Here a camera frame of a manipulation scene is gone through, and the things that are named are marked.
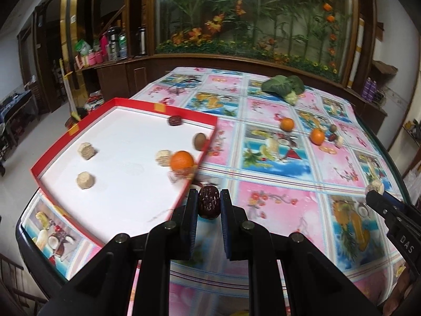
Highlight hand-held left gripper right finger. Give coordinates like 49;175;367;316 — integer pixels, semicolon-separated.
220;189;387;316

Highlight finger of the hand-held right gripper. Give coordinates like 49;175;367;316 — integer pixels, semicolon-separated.
366;189;400;224
382;191;415;212

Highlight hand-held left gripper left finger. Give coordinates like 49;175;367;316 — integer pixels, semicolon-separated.
38;187;199;316

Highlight red cardboard box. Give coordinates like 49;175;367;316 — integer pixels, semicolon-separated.
30;97;219;248

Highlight person's right hand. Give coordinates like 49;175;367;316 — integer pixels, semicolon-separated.
383;286;412;316

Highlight green leafy vegetable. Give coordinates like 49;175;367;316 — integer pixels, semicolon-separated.
261;75;306;106

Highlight wooden display cabinet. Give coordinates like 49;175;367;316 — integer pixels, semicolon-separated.
92;0;389;126

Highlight silver thermos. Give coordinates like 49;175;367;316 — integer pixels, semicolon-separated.
137;27;148;56

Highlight pink plastic container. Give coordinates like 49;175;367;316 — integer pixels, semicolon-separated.
84;53;105;66

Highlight black steel thermos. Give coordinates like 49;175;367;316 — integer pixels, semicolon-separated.
108;26;121;60

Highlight pink bottle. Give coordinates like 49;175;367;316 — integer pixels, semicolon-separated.
100;34;110;61

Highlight glass flower display case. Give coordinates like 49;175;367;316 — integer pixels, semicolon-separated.
154;0;359;83

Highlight green packet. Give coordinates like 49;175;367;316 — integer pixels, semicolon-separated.
75;39;91;56

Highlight blue cloth covered table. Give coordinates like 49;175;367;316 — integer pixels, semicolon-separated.
0;90;33;129

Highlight wire basket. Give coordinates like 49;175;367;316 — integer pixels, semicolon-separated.
375;89;390;107

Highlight broom handle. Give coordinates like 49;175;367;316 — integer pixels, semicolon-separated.
59;58;81;121

